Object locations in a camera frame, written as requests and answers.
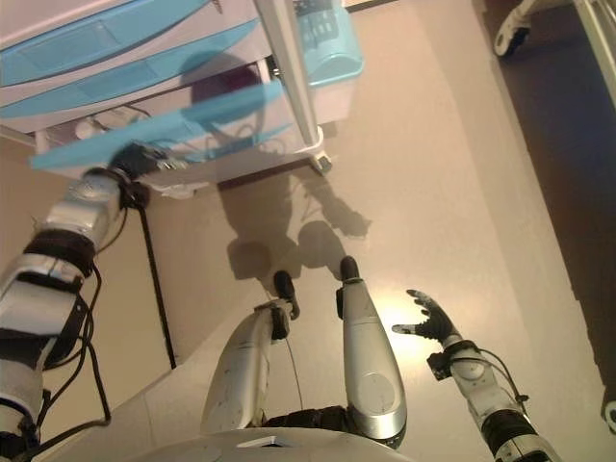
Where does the dark robot right hand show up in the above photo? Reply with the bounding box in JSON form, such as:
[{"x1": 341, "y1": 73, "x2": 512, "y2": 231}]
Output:
[{"x1": 391, "y1": 289, "x2": 459, "y2": 346}]

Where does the dark robot left hand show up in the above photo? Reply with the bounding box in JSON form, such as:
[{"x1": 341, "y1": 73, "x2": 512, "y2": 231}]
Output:
[{"x1": 106, "y1": 141, "x2": 190, "y2": 181}]

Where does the blue-front cart drawer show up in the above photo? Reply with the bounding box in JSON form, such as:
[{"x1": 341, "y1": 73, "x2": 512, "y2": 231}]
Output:
[
  {"x1": 0, "y1": 18, "x2": 262, "y2": 89},
  {"x1": 27, "y1": 79, "x2": 287, "y2": 199},
  {"x1": 0, "y1": 60, "x2": 264, "y2": 122}
]

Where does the silver robot right leg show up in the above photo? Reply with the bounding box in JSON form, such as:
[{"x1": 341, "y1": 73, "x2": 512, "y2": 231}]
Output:
[{"x1": 334, "y1": 255, "x2": 408, "y2": 451}]

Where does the silver robot leg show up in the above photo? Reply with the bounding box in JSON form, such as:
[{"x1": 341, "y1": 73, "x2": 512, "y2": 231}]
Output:
[
  {"x1": 334, "y1": 255, "x2": 408, "y2": 451},
  {"x1": 199, "y1": 269, "x2": 302, "y2": 435}
]

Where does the white medical cart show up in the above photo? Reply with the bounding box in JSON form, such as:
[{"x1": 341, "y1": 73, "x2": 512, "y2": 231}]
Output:
[{"x1": 0, "y1": 0, "x2": 334, "y2": 199}]

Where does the grey robot torso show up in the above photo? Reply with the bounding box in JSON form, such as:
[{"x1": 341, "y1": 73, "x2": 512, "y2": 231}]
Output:
[{"x1": 119, "y1": 406, "x2": 401, "y2": 462}]

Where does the silver robot left leg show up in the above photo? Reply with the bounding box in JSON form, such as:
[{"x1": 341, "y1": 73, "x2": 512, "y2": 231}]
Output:
[{"x1": 199, "y1": 269, "x2": 302, "y2": 435}]

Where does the blue-lid waste bin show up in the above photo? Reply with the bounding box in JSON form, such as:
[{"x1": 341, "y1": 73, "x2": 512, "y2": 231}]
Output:
[{"x1": 293, "y1": 0, "x2": 365, "y2": 124}]

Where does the bed caster wheel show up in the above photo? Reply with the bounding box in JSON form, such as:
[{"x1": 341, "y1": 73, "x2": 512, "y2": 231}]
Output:
[{"x1": 493, "y1": 15, "x2": 531, "y2": 60}]

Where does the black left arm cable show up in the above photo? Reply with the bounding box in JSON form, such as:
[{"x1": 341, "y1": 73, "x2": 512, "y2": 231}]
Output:
[{"x1": 26, "y1": 185, "x2": 151, "y2": 462}]

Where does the white hospital bed frame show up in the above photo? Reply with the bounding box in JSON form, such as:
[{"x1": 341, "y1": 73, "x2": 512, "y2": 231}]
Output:
[{"x1": 493, "y1": 0, "x2": 616, "y2": 86}]

